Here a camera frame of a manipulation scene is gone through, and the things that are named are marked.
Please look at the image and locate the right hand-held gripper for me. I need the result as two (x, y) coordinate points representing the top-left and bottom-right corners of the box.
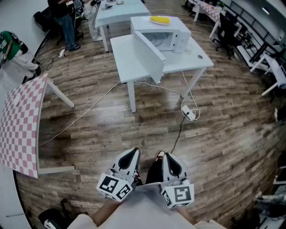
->
(160, 153), (195, 209)

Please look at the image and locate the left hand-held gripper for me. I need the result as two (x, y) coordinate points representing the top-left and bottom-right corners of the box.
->
(96, 147), (141, 203)

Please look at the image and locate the person's left forearm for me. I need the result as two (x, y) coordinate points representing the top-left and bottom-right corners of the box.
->
(91, 199), (121, 226)

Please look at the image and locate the person's right forearm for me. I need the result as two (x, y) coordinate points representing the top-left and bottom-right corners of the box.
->
(178, 207), (198, 224)

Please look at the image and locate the white microwave oven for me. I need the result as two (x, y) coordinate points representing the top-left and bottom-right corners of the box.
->
(130, 16), (192, 54)

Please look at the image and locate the person's left shoe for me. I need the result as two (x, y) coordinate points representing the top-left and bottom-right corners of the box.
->
(134, 170), (143, 186)

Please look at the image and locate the person's shoe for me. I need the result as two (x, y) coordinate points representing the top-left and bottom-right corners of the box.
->
(134, 170), (143, 186)
(155, 149), (166, 161)

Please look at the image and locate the person's right leg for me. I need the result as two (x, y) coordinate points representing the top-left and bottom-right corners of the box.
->
(145, 158), (164, 185)

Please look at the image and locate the person's right shoe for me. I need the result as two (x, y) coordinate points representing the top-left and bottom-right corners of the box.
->
(155, 149), (166, 161)

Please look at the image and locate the person's white shirt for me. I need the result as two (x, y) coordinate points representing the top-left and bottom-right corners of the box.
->
(67, 182), (226, 229)

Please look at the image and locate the white table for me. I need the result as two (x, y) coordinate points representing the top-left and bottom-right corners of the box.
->
(110, 33), (215, 113)
(95, 0), (152, 52)
(250, 52), (286, 97)

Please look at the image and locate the pink checkered table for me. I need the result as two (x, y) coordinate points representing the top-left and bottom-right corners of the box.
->
(0, 73), (76, 179)
(192, 0), (224, 38)

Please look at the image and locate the yellow corn cob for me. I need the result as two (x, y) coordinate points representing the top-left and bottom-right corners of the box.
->
(150, 16), (172, 25)

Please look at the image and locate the black office chair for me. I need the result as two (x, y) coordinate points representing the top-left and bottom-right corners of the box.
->
(212, 12), (242, 60)

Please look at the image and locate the black bag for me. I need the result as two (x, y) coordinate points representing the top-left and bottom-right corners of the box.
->
(33, 6), (56, 32)

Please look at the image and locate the black cable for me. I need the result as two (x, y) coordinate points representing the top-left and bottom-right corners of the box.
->
(171, 113), (187, 155)
(33, 56), (60, 71)

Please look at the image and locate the long white cable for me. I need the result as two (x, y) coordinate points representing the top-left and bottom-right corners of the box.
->
(38, 80), (183, 148)

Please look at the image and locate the black wall rack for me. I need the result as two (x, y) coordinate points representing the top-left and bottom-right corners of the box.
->
(230, 0), (286, 63)

